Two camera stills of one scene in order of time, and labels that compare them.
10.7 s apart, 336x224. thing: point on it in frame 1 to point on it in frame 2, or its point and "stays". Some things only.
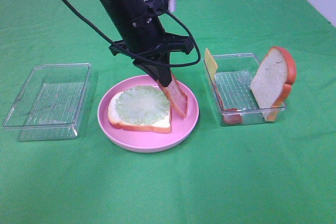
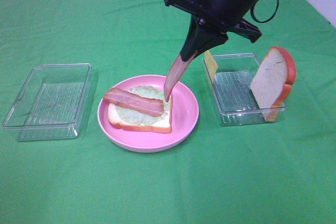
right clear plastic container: [230, 85] stays
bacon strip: [230, 116] to [175, 74]
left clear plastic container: [49, 105] stays
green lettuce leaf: [142, 105] stays
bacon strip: [177, 95] to [118, 97]
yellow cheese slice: [210, 63] stays
